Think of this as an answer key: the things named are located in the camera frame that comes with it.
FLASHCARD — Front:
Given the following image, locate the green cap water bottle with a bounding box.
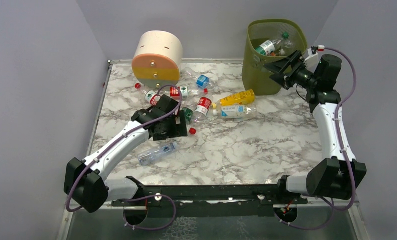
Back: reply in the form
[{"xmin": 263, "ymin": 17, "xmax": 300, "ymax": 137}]
[{"xmin": 255, "ymin": 32, "xmax": 290, "ymax": 56}]

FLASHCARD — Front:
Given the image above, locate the red white label water bottle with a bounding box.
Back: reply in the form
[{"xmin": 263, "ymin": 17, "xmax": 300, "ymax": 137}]
[{"xmin": 192, "ymin": 94, "xmax": 213, "ymax": 125}]

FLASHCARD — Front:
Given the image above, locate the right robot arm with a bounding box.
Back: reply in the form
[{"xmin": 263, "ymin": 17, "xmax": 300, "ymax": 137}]
[{"xmin": 264, "ymin": 51, "xmax": 367, "ymax": 200}]

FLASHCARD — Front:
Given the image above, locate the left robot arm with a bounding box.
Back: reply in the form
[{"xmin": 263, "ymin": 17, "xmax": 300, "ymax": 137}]
[{"xmin": 63, "ymin": 95, "xmax": 188, "ymax": 213}]

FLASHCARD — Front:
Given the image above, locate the green mesh waste bin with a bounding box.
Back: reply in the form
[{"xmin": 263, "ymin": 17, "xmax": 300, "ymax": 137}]
[{"xmin": 242, "ymin": 19, "xmax": 308, "ymax": 96}]

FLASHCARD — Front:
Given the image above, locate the red label bottle top left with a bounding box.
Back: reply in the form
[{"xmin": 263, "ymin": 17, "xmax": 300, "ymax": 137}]
[{"xmin": 134, "ymin": 83, "xmax": 162, "ymax": 106}]

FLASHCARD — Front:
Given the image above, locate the red label bottle red cap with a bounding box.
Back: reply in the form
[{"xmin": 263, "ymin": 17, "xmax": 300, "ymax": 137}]
[{"xmin": 165, "ymin": 86, "xmax": 209, "ymax": 100}]

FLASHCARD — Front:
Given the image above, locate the clear bottle pale blue cap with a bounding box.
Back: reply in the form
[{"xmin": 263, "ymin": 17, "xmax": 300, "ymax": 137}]
[{"xmin": 137, "ymin": 141, "xmax": 178, "ymax": 166}]

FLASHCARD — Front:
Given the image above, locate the yellow juice bottle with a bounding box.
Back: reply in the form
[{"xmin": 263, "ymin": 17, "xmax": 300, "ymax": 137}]
[{"xmin": 212, "ymin": 89, "xmax": 256, "ymax": 109}]

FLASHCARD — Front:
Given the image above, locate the round cream drawer cabinet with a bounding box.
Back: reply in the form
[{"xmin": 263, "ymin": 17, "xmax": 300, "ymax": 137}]
[{"xmin": 131, "ymin": 30, "xmax": 183, "ymax": 89}]

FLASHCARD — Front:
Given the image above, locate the clear bottle blue label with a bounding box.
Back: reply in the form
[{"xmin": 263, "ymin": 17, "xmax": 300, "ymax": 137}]
[{"xmin": 181, "ymin": 67, "xmax": 220, "ymax": 93}]

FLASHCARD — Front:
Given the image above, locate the white blue label tea bottle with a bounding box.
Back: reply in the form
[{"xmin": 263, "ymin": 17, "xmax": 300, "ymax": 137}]
[{"xmin": 212, "ymin": 104, "xmax": 258, "ymax": 120}]

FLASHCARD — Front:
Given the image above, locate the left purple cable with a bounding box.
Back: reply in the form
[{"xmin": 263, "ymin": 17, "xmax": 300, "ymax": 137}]
[{"xmin": 65, "ymin": 84, "xmax": 183, "ymax": 232}]

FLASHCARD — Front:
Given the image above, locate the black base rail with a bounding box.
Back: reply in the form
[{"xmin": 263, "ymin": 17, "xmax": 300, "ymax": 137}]
[{"xmin": 111, "ymin": 177, "xmax": 308, "ymax": 223}]

